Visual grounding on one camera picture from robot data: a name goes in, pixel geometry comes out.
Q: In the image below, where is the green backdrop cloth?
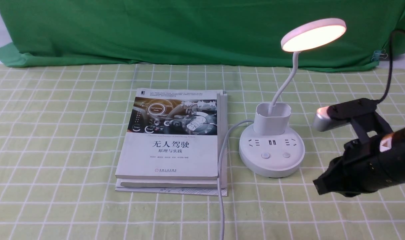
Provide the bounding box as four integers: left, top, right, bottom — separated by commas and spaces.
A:
0, 0, 405, 72

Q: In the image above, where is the white lamp power cable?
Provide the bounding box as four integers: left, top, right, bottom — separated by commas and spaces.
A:
216, 120, 254, 240

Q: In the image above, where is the white book underneath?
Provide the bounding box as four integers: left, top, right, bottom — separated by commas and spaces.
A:
115, 93, 228, 197

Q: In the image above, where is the green checked tablecloth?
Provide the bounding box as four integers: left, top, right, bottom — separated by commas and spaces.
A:
0, 64, 405, 240

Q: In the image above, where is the teal binder clip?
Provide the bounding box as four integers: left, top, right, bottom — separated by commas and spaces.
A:
371, 50, 388, 61

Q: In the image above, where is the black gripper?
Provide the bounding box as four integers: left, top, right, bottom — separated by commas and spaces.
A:
313, 128, 405, 197

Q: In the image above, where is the white self-driving book on top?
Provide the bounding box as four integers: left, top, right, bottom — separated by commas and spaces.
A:
115, 88, 223, 180

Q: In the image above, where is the white desk lamp with sockets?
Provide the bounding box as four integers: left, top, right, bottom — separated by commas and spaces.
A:
239, 18, 347, 179

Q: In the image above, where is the black camera cable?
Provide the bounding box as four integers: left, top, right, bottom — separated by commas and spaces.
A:
372, 29, 405, 104

